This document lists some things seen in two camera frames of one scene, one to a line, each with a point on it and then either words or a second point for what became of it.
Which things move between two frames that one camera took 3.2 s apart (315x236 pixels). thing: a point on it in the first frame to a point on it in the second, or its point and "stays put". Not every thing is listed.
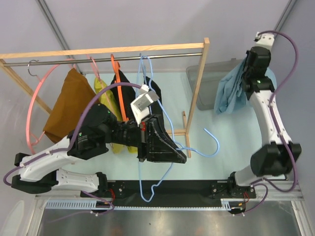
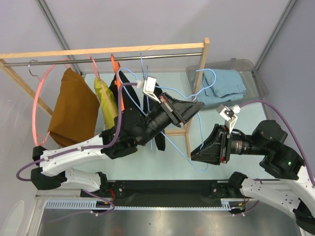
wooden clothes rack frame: x=187 y=131 stays put
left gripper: x=162 y=148 to x=179 y=112
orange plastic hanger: x=116 y=65 stays put
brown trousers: x=73 y=99 stays put
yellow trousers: x=107 y=97 stays put
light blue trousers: x=230 y=95 to x=219 y=86
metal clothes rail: x=101 y=59 stays put
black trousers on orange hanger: x=128 y=94 stays put
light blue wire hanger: x=153 y=185 to x=193 y=98
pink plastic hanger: x=33 y=145 to x=40 y=142
